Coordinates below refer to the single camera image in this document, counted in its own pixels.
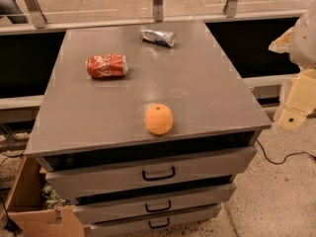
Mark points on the metal railing frame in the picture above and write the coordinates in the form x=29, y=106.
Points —
x=58, y=15

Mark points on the orange fruit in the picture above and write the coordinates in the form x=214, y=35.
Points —
x=158, y=119

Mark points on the bottom grey drawer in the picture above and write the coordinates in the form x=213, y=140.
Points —
x=154, y=221

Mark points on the crushed silver redbull can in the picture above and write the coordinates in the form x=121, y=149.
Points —
x=159, y=37

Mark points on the grey drawer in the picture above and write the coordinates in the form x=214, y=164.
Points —
x=138, y=206
x=154, y=221
x=127, y=176

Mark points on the top grey drawer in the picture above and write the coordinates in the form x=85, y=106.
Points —
x=127, y=176

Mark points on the crushed red cola can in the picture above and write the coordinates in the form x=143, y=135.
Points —
x=107, y=65

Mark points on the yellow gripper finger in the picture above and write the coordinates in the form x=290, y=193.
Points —
x=300, y=101

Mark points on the middle grey drawer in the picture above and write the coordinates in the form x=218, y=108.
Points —
x=138, y=206

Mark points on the cardboard box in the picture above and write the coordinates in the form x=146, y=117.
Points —
x=26, y=207

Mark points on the grey drawer cabinet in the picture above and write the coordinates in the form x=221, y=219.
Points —
x=86, y=122

